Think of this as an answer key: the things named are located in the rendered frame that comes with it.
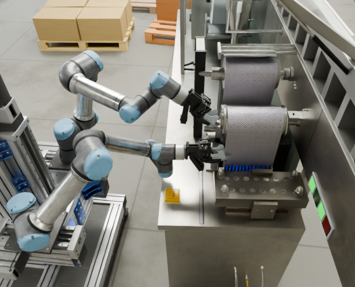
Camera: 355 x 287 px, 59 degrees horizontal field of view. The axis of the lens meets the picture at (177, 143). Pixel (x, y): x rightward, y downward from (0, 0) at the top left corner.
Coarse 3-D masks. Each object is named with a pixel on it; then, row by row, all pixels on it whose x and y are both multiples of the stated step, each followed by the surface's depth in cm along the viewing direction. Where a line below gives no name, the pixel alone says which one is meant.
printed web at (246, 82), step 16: (240, 64) 145; (256, 64) 145; (272, 64) 145; (240, 80) 146; (256, 80) 146; (272, 80) 146; (224, 96) 153; (240, 96) 152; (256, 96) 152; (272, 96) 152; (240, 112) 135; (256, 112) 135; (272, 112) 134; (240, 128) 135; (256, 128) 135; (272, 128) 134
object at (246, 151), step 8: (232, 144) 141; (240, 144) 141; (248, 144) 141; (256, 144) 141; (264, 144) 141; (272, 144) 141; (232, 152) 145; (240, 152) 145; (248, 152) 145; (256, 152) 144; (264, 152) 144; (272, 152) 144; (224, 160) 149; (232, 160) 149; (240, 160) 148; (248, 160) 148; (256, 160) 148; (264, 160) 148; (272, 160) 148
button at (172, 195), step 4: (168, 188) 155; (172, 188) 154; (176, 188) 154; (168, 192) 153; (172, 192) 153; (176, 192) 153; (168, 196) 151; (172, 196) 151; (176, 196) 151; (168, 200) 150; (172, 200) 150; (176, 200) 150
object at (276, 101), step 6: (276, 90) 177; (276, 96) 177; (276, 102) 177; (288, 126) 155; (288, 132) 155; (294, 144) 146; (294, 150) 146; (288, 156) 154; (294, 156) 148; (288, 162) 154; (294, 162) 151; (288, 168) 154; (294, 168) 154
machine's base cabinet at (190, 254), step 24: (168, 240) 152; (192, 240) 151; (216, 240) 150; (240, 240) 149; (264, 240) 148; (288, 240) 147; (168, 264) 169; (192, 264) 168; (216, 264) 167; (240, 264) 166; (264, 264) 165
